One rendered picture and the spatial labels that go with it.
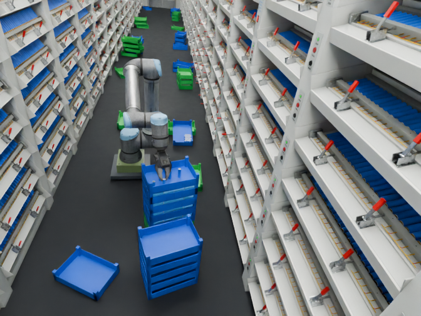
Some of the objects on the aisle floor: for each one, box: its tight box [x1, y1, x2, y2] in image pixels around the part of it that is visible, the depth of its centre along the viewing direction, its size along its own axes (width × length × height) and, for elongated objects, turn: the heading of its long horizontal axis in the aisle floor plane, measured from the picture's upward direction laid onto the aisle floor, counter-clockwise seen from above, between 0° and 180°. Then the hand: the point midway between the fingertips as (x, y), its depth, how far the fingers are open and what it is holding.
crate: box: [52, 246, 120, 301], centre depth 165 cm, size 30×20×8 cm
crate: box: [192, 163, 203, 192], centre depth 246 cm, size 30×20×8 cm
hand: (164, 179), depth 162 cm, fingers closed, pressing on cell
